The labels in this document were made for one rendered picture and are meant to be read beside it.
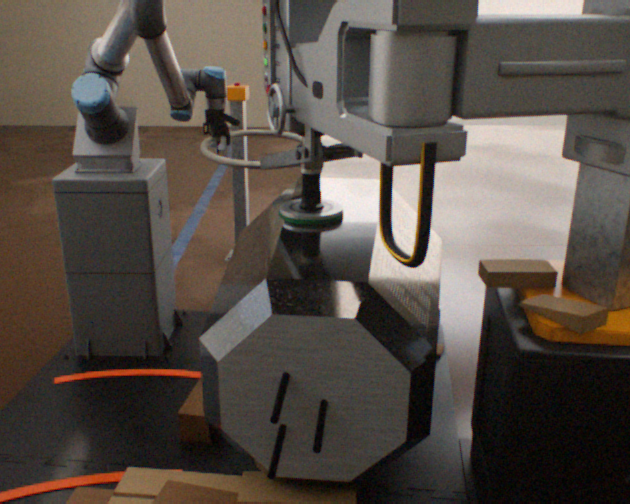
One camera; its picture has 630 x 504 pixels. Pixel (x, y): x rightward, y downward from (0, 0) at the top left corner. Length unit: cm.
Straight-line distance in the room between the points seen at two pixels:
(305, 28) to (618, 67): 86
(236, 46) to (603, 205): 733
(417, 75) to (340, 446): 99
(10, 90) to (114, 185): 685
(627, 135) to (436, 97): 52
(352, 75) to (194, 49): 730
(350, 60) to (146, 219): 148
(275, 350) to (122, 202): 138
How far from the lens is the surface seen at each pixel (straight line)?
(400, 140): 144
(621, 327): 185
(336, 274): 175
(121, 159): 297
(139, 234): 294
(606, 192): 188
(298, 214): 215
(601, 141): 181
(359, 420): 181
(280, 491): 204
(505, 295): 203
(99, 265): 304
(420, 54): 144
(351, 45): 168
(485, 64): 152
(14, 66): 961
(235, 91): 399
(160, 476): 216
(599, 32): 168
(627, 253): 188
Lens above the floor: 154
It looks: 21 degrees down
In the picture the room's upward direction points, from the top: straight up
